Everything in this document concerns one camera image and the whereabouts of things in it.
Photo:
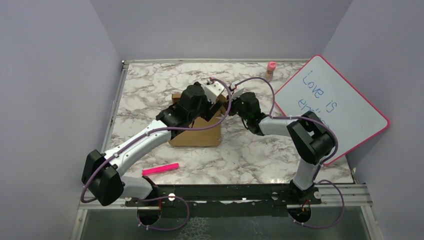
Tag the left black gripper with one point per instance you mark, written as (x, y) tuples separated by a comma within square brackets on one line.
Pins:
[(213, 109)]

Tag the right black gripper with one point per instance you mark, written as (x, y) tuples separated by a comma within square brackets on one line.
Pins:
[(232, 101)]

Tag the brown cardboard box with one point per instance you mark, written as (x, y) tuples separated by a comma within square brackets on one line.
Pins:
[(202, 138)]

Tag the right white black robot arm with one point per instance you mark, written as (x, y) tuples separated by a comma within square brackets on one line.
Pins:
[(314, 141)]

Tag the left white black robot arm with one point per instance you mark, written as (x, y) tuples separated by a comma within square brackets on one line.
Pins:
[(103, 171)]

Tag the pink-capped small bottle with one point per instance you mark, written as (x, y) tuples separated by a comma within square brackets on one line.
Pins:
[(269, 73)]

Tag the pink-framed whiteboard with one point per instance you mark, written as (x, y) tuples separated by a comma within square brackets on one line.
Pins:
[(320, 88)]

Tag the pink rectangular stick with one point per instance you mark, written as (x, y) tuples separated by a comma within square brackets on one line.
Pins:
[(160, 169)]

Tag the aluminium front frame rail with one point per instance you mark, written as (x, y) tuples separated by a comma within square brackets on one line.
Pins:
[(234, 212)]

